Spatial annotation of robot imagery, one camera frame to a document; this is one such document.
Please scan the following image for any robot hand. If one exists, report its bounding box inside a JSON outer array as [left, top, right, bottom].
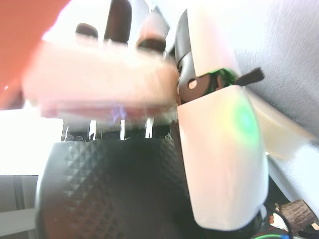
[[34, 0, 270, 239]]

